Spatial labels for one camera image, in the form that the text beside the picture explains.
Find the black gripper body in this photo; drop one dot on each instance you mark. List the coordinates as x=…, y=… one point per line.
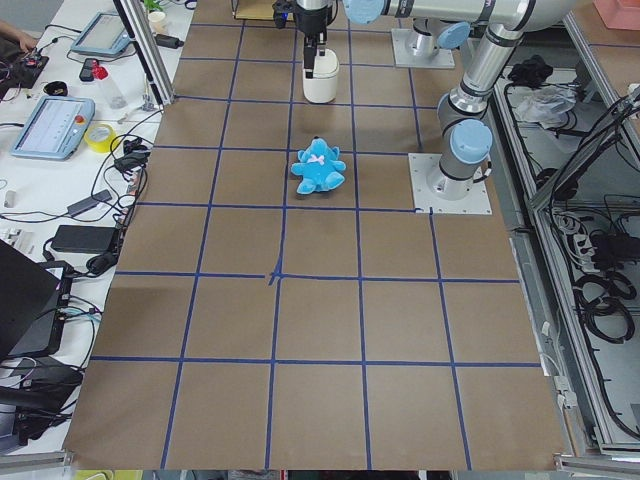
x=310, y=21

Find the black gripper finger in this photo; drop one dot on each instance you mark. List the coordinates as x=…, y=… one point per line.
x=309, y=55
x=321, y=45

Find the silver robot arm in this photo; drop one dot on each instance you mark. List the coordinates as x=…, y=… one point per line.
x=447, y=35
x=467, y=140

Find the blue plush toy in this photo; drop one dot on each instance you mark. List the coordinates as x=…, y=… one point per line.
x=320, y=168

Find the white paper cup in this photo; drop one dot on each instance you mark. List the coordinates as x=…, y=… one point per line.
x=158, y=22

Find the clear bottle red cap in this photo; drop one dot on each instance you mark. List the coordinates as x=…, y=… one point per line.
x=108, y=87

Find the far blue teach pendant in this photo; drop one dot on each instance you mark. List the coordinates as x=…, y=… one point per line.
x=105, y=35

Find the blue teach pendant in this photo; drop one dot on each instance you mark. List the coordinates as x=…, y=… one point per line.
x=55, y=128
x=105, y=35

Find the black phone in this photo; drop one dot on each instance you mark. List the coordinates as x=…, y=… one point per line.
x=86, y=74

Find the yellow tape roll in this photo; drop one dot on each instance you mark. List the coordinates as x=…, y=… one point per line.
x=99, y=137

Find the black small bowl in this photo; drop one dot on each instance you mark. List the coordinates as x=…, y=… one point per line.
x=56, y=88

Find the near blue teach pendant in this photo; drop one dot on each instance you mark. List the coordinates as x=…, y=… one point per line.
x=55, y=128

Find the black power adapter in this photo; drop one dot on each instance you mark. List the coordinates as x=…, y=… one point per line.
x=83, y=239

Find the black laptop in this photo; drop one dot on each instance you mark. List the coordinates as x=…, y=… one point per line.
x=33, y=296

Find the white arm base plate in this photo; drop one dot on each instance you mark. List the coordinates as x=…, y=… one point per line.
x=434, y=192
x=415, y=50

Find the aluminium frame post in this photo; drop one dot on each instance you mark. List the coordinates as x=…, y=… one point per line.
x=135, y=20

